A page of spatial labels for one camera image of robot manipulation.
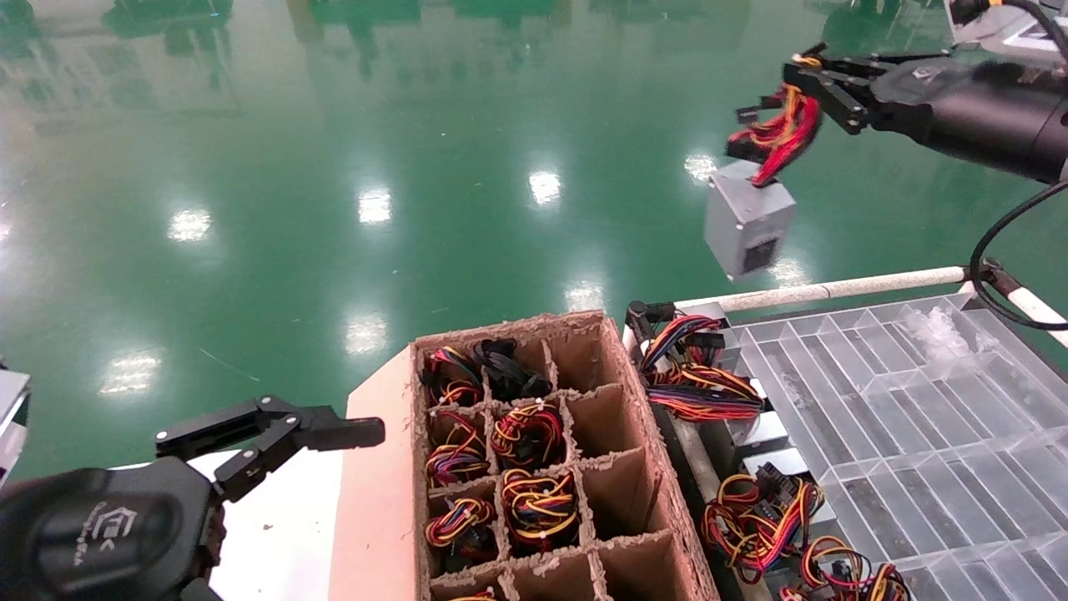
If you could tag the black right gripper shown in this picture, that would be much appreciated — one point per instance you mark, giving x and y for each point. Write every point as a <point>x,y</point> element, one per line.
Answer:
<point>993,117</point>

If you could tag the brown divided cardboard box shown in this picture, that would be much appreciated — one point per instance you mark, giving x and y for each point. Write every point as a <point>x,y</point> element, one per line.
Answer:
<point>617,501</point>

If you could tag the clear plastic divided tray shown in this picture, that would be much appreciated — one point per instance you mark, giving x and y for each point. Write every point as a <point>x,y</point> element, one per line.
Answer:
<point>918,434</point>

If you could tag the crumpled clear plastic film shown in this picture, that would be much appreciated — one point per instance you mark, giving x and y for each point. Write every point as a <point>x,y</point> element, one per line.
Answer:
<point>939,334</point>

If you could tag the long white pipe rail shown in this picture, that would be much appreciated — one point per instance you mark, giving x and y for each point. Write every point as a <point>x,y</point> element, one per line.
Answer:
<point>834,290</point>

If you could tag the short white pipe rail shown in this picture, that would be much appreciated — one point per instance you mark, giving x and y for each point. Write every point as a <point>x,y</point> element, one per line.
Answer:
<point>1043,313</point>

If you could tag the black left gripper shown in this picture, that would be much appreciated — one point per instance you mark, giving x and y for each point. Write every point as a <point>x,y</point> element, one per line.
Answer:
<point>100,534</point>

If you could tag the black pipe connector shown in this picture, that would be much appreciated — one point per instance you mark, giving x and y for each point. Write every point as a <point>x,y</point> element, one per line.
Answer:
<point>638,317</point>
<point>993,275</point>

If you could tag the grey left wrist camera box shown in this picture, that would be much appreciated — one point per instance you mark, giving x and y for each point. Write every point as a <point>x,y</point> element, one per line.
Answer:
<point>12,409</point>

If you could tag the grey metal rail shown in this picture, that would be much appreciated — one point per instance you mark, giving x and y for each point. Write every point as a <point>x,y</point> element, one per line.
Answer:
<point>692,467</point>

